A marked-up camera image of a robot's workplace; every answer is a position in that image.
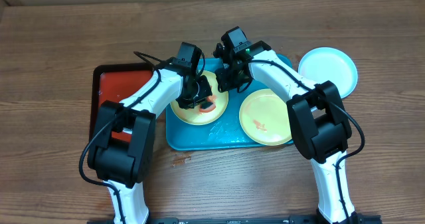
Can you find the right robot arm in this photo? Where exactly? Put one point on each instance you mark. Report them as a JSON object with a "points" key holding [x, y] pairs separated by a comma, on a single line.
{"points": [[319, 124]]}

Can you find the red and black tray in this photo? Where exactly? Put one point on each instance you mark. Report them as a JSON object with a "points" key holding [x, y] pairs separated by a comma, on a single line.
{"points": [[115, 82]]}

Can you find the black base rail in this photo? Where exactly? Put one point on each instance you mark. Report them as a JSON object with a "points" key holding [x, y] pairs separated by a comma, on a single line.
{"points": [[293, 219]]}

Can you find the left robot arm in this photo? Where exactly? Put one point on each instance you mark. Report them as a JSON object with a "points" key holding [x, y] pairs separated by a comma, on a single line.
{"points": [[120, 150]]}

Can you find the light blue plate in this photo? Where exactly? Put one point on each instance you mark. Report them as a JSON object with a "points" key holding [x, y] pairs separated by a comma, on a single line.
{"points": [[330, 64]]}

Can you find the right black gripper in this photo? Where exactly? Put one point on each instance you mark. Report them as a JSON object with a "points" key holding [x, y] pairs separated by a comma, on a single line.
{"points": [[225, 76]]}

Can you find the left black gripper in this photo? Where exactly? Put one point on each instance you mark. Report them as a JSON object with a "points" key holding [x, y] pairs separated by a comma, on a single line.
{"points": [[206, 91]]}

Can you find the green plate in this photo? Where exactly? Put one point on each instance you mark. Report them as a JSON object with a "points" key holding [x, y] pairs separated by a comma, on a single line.
{"points": [[264, 118], [193, 116]]}

